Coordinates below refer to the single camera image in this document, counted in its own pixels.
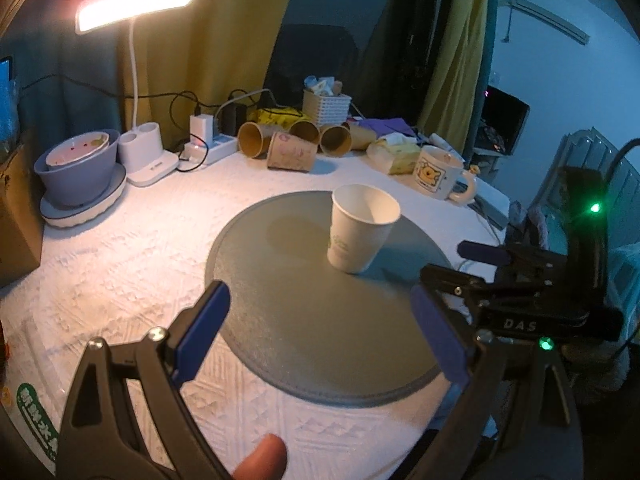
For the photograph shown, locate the white scalloped plate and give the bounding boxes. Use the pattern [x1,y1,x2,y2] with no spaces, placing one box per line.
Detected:
[40,162,127,229]

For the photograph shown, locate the black power adapter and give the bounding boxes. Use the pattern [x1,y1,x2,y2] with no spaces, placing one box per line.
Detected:
[219,102,247,136]

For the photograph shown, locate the white textured tablecloth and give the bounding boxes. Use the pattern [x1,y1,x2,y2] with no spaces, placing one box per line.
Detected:
[1,154,503,479]

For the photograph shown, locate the yellow snack bag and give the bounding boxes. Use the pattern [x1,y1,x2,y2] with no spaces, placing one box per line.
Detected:
[253,107,308,129]

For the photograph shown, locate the cream cartoon bear mug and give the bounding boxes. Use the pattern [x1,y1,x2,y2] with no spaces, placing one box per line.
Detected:
[413,145,477,206]

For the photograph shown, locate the black monitor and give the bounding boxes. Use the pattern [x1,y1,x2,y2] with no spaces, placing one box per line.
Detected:
[475,86,530,155]

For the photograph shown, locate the teal curtain left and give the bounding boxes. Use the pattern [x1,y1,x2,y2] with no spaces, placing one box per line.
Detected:
[1,0,122,150]

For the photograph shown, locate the white power strip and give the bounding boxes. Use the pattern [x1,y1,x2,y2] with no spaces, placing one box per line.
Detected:
[179,134,238,169]

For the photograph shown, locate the black smartphone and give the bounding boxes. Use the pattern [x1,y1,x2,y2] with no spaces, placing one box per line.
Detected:
[470,196,509,230]

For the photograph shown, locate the brown printed paper cup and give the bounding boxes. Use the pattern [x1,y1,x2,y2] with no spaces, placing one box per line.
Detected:
[267,131,318,172]

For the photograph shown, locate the purple folder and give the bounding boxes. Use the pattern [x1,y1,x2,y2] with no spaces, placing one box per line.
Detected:
[358,118,416,138]

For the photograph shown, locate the brown paper cup far left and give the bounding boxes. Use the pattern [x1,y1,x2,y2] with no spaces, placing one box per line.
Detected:
[238,122,283,158]

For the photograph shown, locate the white desk lamp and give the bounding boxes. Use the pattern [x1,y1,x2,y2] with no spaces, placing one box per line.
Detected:
[75,0,193,188]

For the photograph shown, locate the white usb charger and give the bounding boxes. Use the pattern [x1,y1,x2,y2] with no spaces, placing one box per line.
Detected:
[189,114,215,146]

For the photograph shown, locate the purple bowl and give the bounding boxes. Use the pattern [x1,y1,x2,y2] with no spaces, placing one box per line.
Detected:
[34,129,120,208]

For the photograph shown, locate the pink inner bowl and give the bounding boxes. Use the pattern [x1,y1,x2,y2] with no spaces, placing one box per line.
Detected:
[46,131,110,170]

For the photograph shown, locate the white paper cup green print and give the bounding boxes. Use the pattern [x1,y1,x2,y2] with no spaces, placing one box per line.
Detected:
[326,184,401,274]

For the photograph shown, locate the white woven basket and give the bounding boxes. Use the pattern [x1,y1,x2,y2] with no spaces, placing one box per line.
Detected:
[303,90,352,127]

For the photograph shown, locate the cardboard box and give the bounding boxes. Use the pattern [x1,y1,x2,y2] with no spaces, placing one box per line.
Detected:
[0,130,43,287]

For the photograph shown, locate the brown paper cup middle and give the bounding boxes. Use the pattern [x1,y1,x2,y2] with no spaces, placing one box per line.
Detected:
[288,119,320,145]

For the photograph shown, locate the yellow tissue pack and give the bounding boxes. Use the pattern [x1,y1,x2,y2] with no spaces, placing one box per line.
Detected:
[366,132,421,176]

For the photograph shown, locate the round grey placemat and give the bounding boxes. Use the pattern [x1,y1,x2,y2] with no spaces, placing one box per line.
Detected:
[205,191,450,408]

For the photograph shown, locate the yellow curtain right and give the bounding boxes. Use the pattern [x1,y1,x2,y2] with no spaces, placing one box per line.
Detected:
[418,0,489,152]

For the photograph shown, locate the yellow curtain left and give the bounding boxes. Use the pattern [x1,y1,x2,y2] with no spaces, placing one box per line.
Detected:
[134,0,288,148]

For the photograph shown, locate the person's thumb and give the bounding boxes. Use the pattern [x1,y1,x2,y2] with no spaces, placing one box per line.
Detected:
[232,434,288,480]

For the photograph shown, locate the tablet with blue screen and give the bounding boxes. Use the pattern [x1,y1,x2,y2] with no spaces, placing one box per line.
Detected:
[1,56,20,154]

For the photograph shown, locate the yellow curtain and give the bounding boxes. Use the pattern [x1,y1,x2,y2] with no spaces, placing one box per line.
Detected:
[418,0,489,152]
[134,0,288,148]

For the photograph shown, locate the brown paper cup right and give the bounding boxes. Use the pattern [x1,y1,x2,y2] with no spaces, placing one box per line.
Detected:
[319,125,352,157]

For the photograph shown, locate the wet wipes pack green label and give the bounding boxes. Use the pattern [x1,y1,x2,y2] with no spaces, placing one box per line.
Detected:
[1,314,65,479]

